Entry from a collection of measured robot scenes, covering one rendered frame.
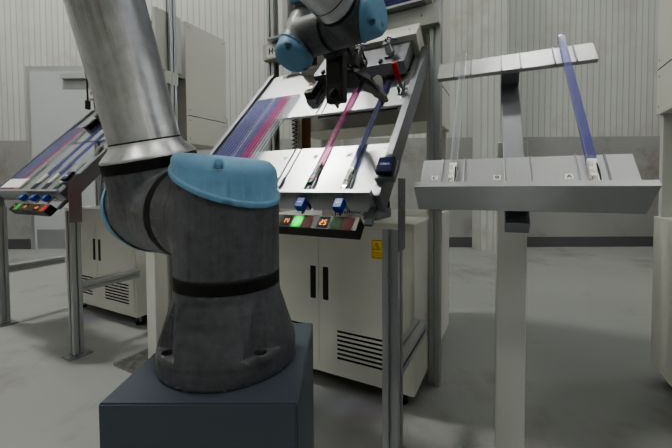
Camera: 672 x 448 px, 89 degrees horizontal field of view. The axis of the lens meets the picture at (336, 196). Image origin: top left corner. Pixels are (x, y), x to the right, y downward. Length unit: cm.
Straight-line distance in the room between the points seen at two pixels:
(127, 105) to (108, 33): 8
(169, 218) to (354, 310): 94
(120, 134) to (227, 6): 431
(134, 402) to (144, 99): 32
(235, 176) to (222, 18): 438
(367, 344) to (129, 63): 107
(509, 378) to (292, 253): 79
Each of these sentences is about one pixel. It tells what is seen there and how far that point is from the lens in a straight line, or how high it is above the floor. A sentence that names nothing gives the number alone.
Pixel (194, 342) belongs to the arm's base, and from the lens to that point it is 38.
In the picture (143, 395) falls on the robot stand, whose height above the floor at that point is 55.
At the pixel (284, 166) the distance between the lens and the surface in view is 104.
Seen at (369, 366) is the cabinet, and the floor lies 13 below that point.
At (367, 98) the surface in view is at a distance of 117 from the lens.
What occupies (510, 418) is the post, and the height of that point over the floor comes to 22.
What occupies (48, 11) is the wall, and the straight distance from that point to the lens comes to 569.
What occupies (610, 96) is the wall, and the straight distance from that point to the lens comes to 526.
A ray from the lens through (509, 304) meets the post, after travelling 88.
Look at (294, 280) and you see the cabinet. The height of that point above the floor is 38.
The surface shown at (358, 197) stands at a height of 71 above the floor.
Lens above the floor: 74
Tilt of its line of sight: 2 degrees down
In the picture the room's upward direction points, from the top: straight up
